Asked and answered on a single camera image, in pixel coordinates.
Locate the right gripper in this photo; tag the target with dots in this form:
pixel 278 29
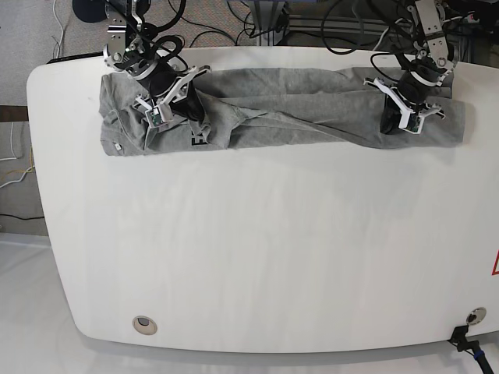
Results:
pixel 171 93

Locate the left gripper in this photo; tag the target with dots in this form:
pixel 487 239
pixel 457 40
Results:
pixel 405 105

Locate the grey t-shirt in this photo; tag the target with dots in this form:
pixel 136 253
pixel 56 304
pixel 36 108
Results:
pixel 250 108

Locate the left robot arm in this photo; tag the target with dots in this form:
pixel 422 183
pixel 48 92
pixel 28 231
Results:
pixel 434 59

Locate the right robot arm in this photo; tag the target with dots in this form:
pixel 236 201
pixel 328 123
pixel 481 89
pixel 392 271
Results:
pixel 135 48

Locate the dark blue round base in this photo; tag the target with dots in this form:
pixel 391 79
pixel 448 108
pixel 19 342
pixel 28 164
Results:
pixel 90 11

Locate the red warning triangle sticker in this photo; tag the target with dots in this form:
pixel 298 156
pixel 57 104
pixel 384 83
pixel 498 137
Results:
pixel 495 270

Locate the silver table grommet right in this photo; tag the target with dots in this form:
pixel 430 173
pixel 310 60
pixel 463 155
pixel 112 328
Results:
pixel 476 316

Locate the silver table grommet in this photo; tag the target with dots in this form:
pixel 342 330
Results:
pixel 144 325
pixel 476 316

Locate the silver table grommet left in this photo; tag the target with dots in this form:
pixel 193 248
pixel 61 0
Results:
pixel 144 325

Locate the aluminium frame stand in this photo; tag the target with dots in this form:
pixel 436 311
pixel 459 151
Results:
pixel 270 20

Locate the black clamp with cable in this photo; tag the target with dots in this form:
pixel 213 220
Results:
pixel 460 341

